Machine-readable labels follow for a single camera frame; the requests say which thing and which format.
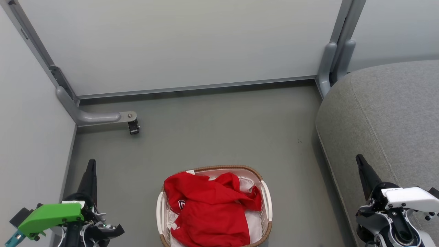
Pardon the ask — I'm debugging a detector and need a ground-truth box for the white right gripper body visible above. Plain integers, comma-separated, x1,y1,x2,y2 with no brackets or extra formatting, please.
369,182,439,216

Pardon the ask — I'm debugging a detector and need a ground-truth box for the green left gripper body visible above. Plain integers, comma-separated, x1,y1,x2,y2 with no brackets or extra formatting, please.
17,193,125,241

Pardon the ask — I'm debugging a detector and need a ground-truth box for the grey double partition post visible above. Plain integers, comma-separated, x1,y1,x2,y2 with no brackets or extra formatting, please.
316,0,367,100

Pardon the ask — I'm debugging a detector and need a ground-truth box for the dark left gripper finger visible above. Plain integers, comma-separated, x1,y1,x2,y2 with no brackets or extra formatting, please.
90,159,98,203
78,159,93,197

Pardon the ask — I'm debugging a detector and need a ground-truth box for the white wicker-rimmed laundry basket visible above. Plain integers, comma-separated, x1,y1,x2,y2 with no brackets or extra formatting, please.
156,165,273,247

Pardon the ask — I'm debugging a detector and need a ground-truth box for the white garment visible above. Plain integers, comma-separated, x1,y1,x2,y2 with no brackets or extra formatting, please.
165,168,265,247

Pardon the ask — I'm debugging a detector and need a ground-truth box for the teal left cable plug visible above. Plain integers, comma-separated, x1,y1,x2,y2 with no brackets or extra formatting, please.
5,230,25,247

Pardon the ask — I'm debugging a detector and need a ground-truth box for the grey fabric sofa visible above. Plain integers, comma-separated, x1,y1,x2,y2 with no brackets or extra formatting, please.
315,60,439,247

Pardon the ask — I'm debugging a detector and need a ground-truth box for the red garment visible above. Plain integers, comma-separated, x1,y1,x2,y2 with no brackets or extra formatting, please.
164,172,263,247

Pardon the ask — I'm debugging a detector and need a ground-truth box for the grey partition bottom rail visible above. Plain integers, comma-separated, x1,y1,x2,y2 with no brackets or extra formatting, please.
76,75,317,101

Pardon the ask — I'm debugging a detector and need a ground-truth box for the grey slanted partition post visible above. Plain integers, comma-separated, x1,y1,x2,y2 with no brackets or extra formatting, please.
0,0,80,105

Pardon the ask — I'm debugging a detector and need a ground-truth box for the grey partition foot with bracket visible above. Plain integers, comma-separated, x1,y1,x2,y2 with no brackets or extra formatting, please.
56,86,138,127

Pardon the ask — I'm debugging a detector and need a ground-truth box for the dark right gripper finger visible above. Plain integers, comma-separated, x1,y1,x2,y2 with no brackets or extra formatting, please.
358,154,383,191
356,154,375,202

